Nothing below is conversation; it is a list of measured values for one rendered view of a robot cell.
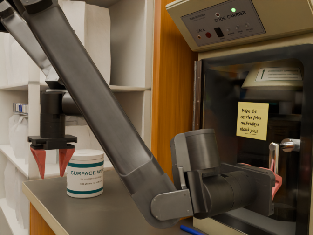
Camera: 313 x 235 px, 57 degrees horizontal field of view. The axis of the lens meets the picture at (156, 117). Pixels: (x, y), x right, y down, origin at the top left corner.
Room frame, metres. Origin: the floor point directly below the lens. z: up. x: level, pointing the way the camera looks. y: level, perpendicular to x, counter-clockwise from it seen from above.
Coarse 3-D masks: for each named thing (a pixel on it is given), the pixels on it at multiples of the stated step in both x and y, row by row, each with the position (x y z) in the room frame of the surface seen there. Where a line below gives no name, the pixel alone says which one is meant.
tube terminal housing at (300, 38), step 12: (288, 36) 0.57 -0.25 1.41; (300, 36) 0.55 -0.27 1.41; (312, 36) 0.53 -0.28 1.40; (228, 48) 0.69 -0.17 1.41; (240, 48) 0.66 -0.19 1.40; (252, 48) 0.64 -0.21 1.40; (264, 48) 0.61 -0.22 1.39; (312, 180) 0.52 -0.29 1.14; (312, 192) 0.52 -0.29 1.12; (312, 204) 0.52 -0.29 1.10; (312, 216) 0.52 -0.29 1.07; (204, 228) 0.74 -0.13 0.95; (216, 228) 0.71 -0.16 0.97; (228, 228) 0.68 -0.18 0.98; (312, 228) 0.52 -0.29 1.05
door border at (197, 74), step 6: (198, 66) 0.76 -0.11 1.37; (198, 72) 0.76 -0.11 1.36; (198, 78) 0.75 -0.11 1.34; (198, 84) 0.75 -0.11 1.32; (198, 90) 0.75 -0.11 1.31; (198, 96) 0.75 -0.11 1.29; (198, 102) 0.75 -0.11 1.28; (198, 108) 0.75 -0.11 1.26; (198, 114) 0.75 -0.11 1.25; (192, 120) 0.76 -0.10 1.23; (198, 120) 0.75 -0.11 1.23; (198, 126) 0.75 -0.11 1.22
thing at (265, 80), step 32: (224, 64) 0.69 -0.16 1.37; (256, 64) 0.61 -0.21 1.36; (288, 64) 0.56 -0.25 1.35; (224, 96) 0.68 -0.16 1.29; (256, 96) 0.61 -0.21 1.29; (288, 96) 0.55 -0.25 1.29; (224, 128) 0.68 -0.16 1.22; (288, 128) 0.55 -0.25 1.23; (224, 160) 0.68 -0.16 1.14; (256, 160) 0.61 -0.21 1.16; (288, 160) 0.55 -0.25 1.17; (288, 192) 0.55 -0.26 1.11; (224, 224) 0.67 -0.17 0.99; (256, 224) 0.60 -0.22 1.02; (288, 224) 0.54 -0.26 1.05
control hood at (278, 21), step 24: (192, 0) 0.64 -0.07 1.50; (216, 0) 0.60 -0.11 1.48; (264, 0) 0.53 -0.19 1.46; (288, 0) 0.50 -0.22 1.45; (312, 0) 0.48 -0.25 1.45; (264, 24) 0.57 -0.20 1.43; (288, 24) 0.53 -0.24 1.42; (312, 24) 0.51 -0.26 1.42; (192, 48) 0.75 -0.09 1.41; (216, 48) 0.72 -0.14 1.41
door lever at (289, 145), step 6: (270, 144) 0.53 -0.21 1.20; (276, 144) 0.52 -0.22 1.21; (282, 144) 0.53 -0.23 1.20; (288, 144) 0.54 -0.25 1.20; (270, 150) 0.53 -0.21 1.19; (276, 150) 0.52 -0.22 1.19; (288, 150) 0.55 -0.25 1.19; (270, 156) 0.53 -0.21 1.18; (276, 156) 0.52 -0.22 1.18; (270, 162) 0.52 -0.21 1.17; (276, 162) 0.52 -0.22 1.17; (270, 168) 0.52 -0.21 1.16; (276, 168) 0.52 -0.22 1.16
